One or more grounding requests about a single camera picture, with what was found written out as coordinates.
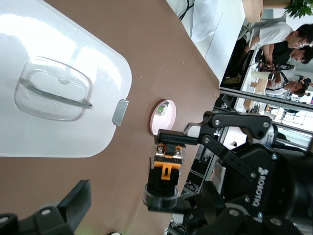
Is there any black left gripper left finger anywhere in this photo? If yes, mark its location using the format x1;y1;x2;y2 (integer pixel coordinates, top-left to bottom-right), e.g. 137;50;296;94
0;179;92;235

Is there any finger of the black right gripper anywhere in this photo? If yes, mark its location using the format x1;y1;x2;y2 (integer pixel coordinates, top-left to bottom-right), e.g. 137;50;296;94
146;195;203;222
154;110;272;182

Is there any pink round plate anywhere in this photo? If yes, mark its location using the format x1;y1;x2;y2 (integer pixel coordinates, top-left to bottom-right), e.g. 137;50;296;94
148;98;177;136

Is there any white plastic sheet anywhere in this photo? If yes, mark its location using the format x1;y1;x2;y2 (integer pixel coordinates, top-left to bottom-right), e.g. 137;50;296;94
166;0;247;84

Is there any aluminium frame beam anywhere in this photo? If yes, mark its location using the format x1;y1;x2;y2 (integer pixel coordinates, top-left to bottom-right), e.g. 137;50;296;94
219;85;313;110

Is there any beige paper roll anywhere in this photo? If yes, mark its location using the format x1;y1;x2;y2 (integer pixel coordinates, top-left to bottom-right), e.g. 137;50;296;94
250;70;270;79

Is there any green and white switch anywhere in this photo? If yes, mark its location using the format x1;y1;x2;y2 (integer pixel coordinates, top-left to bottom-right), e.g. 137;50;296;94
156;101;170;117

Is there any green potted plant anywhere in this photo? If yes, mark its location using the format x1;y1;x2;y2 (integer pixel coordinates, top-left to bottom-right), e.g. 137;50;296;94
285;0;313;18

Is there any brown table mat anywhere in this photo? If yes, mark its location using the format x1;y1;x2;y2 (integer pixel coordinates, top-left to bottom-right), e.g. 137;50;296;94
0;0;221;235

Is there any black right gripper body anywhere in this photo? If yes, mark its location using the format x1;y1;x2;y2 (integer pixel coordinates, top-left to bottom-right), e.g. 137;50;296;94
214;142;313;230

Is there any white lidded storage box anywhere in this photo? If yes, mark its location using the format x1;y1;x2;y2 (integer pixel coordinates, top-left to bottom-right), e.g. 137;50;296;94
0;0;133;159

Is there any person with harness straps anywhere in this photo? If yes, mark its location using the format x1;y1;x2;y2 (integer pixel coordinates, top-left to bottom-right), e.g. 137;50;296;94
265;79;310;97

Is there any person in black shirt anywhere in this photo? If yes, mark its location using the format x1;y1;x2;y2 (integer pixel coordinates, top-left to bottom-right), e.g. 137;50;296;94
265;40;313;66

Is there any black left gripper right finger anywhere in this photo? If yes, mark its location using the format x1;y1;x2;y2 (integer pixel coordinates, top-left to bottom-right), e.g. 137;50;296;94
182;181;303;235

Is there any orange and black switch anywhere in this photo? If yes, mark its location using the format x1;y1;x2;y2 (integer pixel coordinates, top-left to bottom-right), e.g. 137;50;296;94
142;143;186;211

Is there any person in white shirt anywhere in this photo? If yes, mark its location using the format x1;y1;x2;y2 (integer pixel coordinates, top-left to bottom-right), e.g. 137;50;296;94
238;21;308;53

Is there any light wooden box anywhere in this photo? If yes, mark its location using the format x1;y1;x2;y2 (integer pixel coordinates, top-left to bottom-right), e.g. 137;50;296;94
241;0;265;23

